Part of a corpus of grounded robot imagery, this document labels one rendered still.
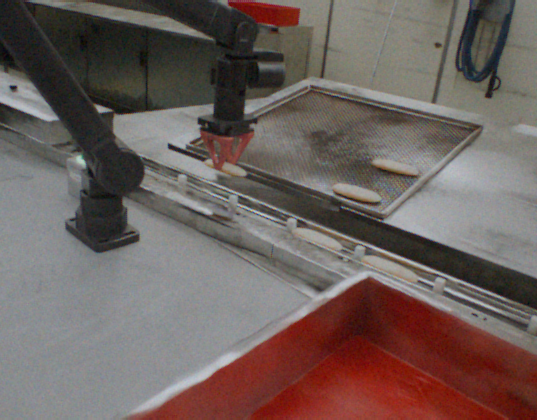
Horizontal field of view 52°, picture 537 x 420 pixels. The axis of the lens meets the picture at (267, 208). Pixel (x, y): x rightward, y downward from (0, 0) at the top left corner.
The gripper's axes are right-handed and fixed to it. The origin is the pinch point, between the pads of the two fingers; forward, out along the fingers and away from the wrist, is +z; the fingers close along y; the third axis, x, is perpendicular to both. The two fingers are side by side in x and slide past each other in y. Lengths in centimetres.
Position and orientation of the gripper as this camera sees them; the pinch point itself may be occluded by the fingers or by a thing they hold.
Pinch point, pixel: (224, 163)
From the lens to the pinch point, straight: 105.7
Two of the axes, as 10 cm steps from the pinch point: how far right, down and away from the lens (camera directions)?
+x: -7.9, -3.2, 5.3
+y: 6.1, -2.6, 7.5
